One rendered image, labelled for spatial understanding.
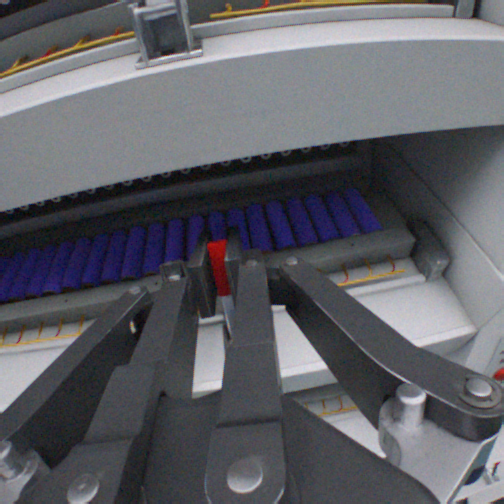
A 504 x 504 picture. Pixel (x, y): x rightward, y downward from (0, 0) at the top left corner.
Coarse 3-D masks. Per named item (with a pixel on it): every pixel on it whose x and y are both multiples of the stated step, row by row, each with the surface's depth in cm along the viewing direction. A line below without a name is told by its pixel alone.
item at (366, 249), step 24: (336, 240) 24; (360, 240) 23; (384, 240) 23; (408, 240) 23; (312, 264) 23; (336, 264) 23; (360, 264) 24; (96, 288) 23; (120, 288) 23; (0, 312) 23; (24, 312) 22; (48, 312) 22; (72, 312) 23; (96, 312) 23
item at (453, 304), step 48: (144, 192) 29; (192, 192) 30; (384, 192) 31; (432, 192) 23; (432, 240) 22; (432, 288) 22; (480, 288) 19; (0, 336) 24; (48, 336) 23; (288, 336) 21; (432, 336) 20; (0, 384) 21; (288, 384) 21
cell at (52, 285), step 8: (64, 248) 28; (72, 248) 28; (56, 256) 27; (64, 256) 27; (56, 264) 26; (64, 264) 27; (56, 272) 26; (64, 272) 26; (48, 280) 25; (56, 280) 25; (48, 288) 24; (56, 288) 25
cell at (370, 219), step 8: (344, 192) 29; (352, 192) 28; (344, 200) 29; (352, 200) 28; (360, 200) 27; (352, 208) 27; (360, 208) 27; (368, 208) 27; (360, 216) 26; (368, 216) 26; (360, 224) 26; (368, 224) 25; (376, 224) 25; (368, 232) 25
